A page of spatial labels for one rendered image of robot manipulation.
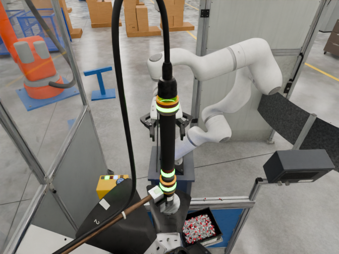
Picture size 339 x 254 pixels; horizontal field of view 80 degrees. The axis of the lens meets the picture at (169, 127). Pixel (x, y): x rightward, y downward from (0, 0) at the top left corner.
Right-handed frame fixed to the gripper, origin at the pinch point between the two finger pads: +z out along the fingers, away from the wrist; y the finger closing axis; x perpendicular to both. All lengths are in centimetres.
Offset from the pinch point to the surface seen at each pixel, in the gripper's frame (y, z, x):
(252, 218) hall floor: -90, -21, -167
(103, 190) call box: 33, -10, -58
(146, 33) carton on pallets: 33, -686, -282
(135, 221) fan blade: 10.9, 17.0, -23.1
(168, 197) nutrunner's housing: 0.5, 15.5, -7.8
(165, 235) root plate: 1.4, 17.4, -40.4
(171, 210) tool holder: -0.2, 17.6, -12.6
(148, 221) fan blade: 7.0, 16.6, -25.3
